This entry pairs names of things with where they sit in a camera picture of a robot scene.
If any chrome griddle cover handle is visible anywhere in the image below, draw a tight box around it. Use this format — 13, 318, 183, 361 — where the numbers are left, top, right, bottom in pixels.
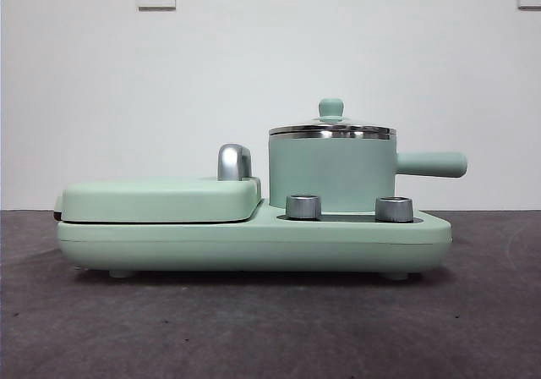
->
216, 143, 254, 182

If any silver control knob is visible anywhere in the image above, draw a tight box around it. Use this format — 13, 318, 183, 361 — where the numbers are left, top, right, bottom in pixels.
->
374, 195, 414, 222
285, 194, 322, 220

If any mint green griddle cover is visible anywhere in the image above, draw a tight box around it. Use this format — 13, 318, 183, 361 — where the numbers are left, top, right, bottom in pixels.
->
53, 175, 263, 223

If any glass lid with green knob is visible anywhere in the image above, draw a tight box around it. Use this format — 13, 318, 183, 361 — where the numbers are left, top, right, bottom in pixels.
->
269, 96, 398, 135

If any mint green pot with handle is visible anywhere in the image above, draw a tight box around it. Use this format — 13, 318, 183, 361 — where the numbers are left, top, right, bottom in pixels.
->
268, 128, 468, 217

